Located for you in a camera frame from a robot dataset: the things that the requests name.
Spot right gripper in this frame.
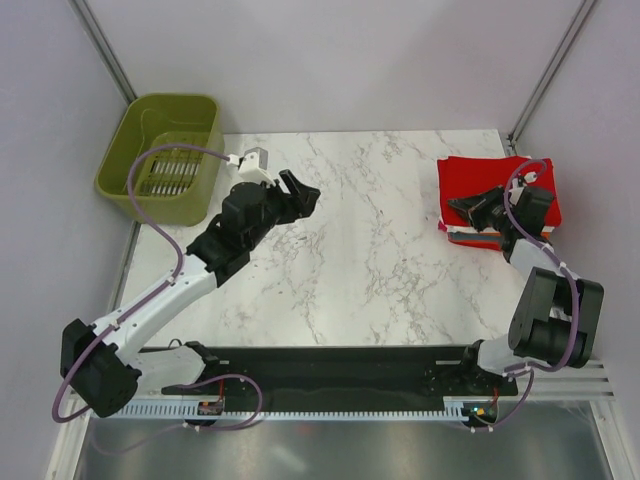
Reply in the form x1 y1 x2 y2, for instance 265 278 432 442
447 185 518 233

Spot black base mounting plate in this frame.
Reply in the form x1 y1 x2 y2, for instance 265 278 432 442
188 342 518 412

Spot folded white t-shirt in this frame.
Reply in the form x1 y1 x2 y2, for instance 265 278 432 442
441 220 476 234

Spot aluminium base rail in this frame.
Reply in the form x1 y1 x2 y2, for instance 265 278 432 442
530 360 614 401

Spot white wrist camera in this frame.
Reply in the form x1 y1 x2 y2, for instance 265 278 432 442
509 171 538 205
228 147 276 186

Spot left aluminium frame post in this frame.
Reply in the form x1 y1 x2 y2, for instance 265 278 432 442
68 0 137 104

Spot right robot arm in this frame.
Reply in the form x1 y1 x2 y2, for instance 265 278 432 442
447 186 604 394

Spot olive green plastic basket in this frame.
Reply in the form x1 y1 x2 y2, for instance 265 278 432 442
94 93 224 226

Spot red t-shirt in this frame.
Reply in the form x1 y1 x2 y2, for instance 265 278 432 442
449 238 501 251
437 156 562 234

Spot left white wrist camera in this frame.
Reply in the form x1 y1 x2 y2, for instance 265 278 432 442
228 147 276 186

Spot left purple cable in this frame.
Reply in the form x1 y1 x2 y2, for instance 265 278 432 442
51 145 264 456

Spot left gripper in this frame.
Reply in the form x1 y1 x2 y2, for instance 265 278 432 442
245 170 320 250

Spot white slotted cable duct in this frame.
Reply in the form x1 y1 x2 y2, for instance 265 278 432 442
111 398 469 422

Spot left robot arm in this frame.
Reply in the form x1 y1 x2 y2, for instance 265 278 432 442
60 170 321 418

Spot folded grey t-shirt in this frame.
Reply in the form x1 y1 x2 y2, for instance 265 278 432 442
447 231 500 247

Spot right aluminium frame post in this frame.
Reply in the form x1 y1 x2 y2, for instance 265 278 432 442
500 0 600 154

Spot aluminium frame post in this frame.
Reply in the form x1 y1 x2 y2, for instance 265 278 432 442
500 0 600 154
68 0 137 104

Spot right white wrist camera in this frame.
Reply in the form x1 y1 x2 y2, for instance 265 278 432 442
509 171 538 205

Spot folded red t-shirt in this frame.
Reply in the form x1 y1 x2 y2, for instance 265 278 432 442
449 238 501 251

